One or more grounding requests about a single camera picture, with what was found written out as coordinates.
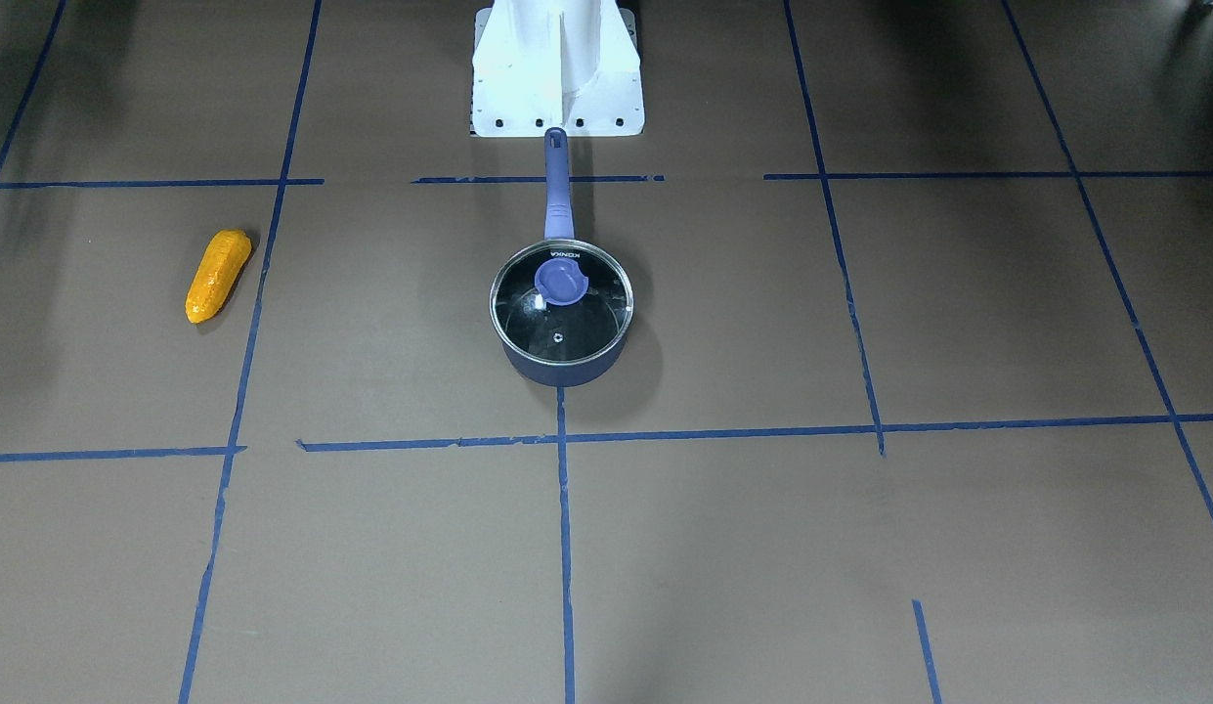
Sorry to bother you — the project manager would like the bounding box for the glass pot lid purple knob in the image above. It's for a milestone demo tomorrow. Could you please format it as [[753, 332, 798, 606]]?
[[486, 238, 634, 367]]

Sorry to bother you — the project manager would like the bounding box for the yellow toy corn cob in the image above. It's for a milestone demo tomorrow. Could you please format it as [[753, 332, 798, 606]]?
[[183, 229, 254, 325]]

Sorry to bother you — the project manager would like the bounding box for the dark blue saucepan purple handle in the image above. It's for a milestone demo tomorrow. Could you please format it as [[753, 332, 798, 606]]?
[[489, 126, 634, 388]]

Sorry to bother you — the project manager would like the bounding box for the white camera stand base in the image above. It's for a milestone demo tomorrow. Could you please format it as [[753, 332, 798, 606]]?
[[469, 1, 647, 140]]

